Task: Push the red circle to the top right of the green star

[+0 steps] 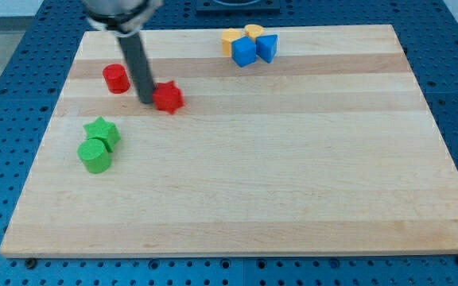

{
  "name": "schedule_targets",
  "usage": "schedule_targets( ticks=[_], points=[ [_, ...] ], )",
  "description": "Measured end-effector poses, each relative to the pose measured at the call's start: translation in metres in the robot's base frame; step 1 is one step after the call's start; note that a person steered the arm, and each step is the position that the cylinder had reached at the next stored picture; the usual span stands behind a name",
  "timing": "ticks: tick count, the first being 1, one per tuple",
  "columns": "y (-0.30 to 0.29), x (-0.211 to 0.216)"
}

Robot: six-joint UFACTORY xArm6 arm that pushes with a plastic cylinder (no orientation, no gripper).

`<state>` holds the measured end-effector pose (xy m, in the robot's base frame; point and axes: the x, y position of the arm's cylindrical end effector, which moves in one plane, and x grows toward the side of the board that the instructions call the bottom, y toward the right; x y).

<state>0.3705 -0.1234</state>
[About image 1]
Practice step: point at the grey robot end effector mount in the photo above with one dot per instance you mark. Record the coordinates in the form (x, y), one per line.
(122, 17)

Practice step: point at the light wooden board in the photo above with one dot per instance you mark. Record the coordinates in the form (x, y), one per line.
(329, 150)

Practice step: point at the blue triangle block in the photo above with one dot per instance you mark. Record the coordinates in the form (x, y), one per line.
(266, 47)

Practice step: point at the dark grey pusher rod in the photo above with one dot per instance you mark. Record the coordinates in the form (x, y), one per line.
(138, 64)

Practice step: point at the green star block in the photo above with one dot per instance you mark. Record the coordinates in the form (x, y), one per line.
(105, 131)

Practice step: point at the yellow cylinder block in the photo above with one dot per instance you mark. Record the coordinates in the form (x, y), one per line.
(253, 31)

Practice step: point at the yellow pentagon block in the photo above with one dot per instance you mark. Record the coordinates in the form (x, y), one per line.
(227, 37)

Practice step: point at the red cylinder block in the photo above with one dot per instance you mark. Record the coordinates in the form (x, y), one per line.
(116, 79)

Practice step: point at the red star block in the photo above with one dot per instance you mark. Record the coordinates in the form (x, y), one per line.
(168, 97)

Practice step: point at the green cylinder block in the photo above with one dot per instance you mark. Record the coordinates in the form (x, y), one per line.
(94, 156)

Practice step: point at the blue cube block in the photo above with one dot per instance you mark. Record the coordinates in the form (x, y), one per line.
(243, 51)

